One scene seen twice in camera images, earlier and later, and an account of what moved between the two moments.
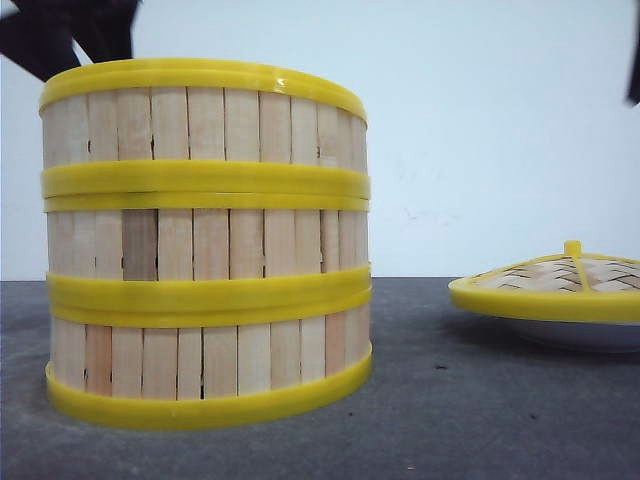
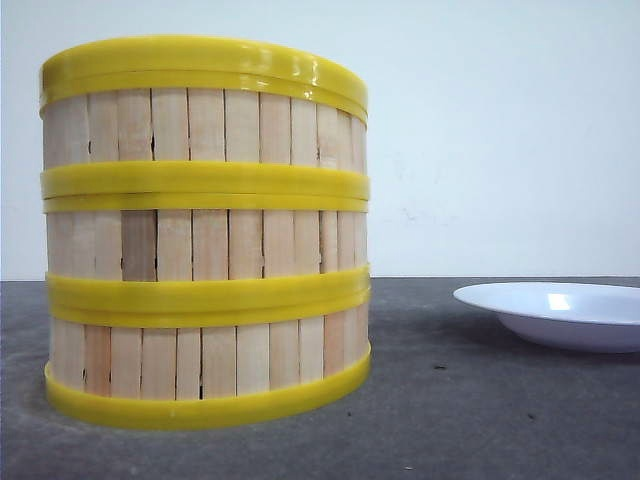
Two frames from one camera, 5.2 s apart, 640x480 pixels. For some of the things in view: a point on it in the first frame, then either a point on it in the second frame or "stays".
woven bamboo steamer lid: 575,284 -> 213,64
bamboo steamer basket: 209,255 stays
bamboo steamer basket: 207,363 stays
